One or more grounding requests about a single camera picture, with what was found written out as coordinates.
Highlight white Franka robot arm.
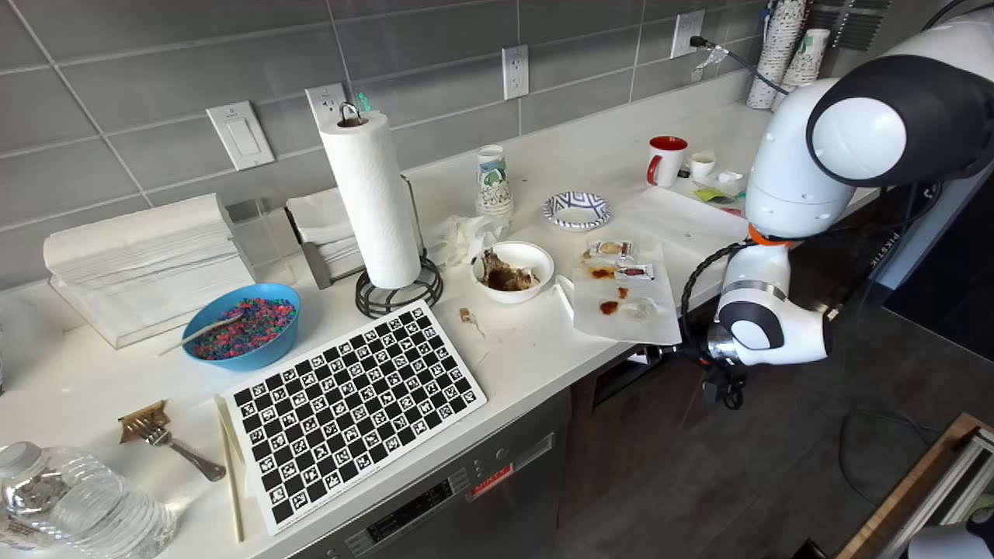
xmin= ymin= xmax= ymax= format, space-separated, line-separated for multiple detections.
xmin=678 ymin=5 xmax=994 ymax=409

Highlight red white mug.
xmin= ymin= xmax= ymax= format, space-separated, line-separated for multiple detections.
xmin=646 ymin=137 xmax=691 ymax=187

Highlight clear plastic container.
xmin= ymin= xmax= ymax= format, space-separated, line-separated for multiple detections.
xmin=0 ymin=442 xmax=175 ymax=559

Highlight white bowl with brown food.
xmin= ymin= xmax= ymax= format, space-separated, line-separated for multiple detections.
xmin=473 ymin=243 xmax=557 ymax=305

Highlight crumpled clear plastic wrap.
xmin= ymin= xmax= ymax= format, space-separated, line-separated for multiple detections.
xmin=428 ymin=217 xmax=492 ymax=267

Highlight white plastic bottle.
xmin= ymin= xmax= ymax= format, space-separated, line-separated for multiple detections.
xmin=475 ymin=147 xmax=512 ymax=226

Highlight blue patterned small dish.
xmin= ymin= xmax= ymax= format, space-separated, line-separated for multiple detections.
xmin=546 ymin=191 xmax=613 ymax=232

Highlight white paper towel roll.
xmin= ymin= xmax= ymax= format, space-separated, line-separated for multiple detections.
xmin=319 ymin=112 xmax=423 ymax=288

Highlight metal napkin dispenser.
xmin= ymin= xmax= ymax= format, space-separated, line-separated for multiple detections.
xmin=286 ymin=188 xmax=363 ymax=285

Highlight stainless dishwasher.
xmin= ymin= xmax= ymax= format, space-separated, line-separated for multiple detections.
xmin=291 ymin=394 xmax=571 ymax=559

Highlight green wrapper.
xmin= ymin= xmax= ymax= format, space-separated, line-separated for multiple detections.
xmin=696 ymin=187 xmax=726 ymax=200

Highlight small white cup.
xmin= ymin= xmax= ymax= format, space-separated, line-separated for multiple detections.
xmin=691 ymin=153 xmax=718 ymax=184

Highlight black white checkerboard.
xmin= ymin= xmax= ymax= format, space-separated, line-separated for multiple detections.
xmin=225 ymin=301 xmax=489 ymax=530

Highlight blue bowl with sprinkles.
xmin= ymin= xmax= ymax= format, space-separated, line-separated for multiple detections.
xmin=179 ymin=281 xmax=298 ymax=371

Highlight wooden chopsticks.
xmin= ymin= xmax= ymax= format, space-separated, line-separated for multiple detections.
xmin=214 ymin=397 xmax=244 ymax=542

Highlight stacked paper cups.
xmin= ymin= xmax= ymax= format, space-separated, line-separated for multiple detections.
xmin=745 ymin=0 xmax=828 ymax=108

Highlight metal fork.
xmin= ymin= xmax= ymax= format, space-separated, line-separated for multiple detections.
xmin=117 ymin=404 xmax=227 ymax=480

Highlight black wire towel holder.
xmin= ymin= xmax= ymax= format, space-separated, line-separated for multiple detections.
xmin=351 ymin=178 xmax=443 ymax=315

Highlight white wall outlet right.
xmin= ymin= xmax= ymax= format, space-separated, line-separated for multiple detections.
xmin=499 ymin=46 xmax=528 ymax=98

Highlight white wall outlet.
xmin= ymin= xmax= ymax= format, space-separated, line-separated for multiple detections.
xmin=499 ymin=46 xmax=528 ymax=98
xmin=305 ymin=85 xmax=346 ymax=131

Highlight white light switch plate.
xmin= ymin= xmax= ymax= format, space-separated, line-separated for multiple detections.
xmin=207 ymin=102 xmax=272 ymax=170

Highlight wooden frame on floor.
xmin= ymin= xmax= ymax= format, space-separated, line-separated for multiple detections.
xmin=834 ymin=412 xmax=994 ymax=559

